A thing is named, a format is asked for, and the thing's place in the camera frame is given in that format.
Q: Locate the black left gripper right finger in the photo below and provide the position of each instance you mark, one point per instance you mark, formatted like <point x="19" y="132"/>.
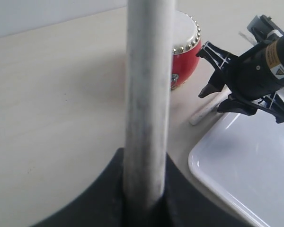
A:
<point x="184" y="206"/>

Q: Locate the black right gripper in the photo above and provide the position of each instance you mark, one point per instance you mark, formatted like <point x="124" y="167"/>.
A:
<point x="253" y="84"/>

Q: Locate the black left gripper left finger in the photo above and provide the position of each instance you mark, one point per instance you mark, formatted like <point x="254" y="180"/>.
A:
<point x="100" y="205"/>

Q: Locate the white wooden drumstick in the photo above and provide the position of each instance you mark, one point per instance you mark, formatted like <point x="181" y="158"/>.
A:
<point x="148" y="74"/>
<point x="206" y="109"/>

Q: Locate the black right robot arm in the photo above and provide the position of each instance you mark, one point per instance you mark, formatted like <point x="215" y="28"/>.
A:
<point x="274" y="56"/>

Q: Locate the small red drum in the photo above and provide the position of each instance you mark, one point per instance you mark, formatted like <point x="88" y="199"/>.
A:
<point x="186" y="44"/>

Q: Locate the white plastic tray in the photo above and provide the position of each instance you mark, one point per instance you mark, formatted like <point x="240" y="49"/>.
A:
<point x="241" y="160"/>

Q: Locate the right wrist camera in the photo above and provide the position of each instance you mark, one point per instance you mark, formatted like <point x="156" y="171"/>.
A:
<point x="263" y="28"/>

